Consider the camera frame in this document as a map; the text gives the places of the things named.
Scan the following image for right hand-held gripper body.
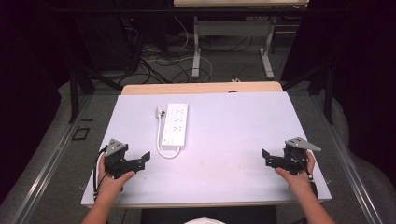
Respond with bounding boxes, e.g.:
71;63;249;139
282;136;322;176

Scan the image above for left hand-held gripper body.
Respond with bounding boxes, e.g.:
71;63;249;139
103;138;138;180

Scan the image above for person's right hand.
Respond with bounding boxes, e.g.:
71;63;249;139
275;150;318;196

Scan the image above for person's left hand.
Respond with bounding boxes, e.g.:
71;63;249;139
97;156;136;204

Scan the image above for white power strip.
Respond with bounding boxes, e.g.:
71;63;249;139
161;103;190;148

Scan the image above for white table board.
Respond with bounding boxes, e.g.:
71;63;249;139
80;91;332;209

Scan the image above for black metal stand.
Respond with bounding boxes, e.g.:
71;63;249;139
281;63;336;118
68;65;123;124

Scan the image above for person's white clothing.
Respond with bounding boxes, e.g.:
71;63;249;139
183;217;227;224

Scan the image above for black computer tower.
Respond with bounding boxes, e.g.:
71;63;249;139
76;15;142;73

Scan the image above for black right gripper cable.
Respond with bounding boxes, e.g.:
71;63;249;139
293;152;315;182

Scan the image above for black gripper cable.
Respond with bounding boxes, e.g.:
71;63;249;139
92;147;108;201
293;152;315;182

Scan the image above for white power strip cable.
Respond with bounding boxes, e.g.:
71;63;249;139
155;106;182;160

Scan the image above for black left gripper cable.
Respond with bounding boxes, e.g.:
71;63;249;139
92;147;108;201

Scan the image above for black floor socket frame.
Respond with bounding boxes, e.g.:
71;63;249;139
71;126;92;142

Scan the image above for aluminium floor rail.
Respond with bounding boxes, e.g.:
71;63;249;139
11;94;95;224
311;92;385;224

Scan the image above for tangle of floor cables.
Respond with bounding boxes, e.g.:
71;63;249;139
120;15;216;85

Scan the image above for white desk frame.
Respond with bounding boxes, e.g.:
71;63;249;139
191;15;277;80

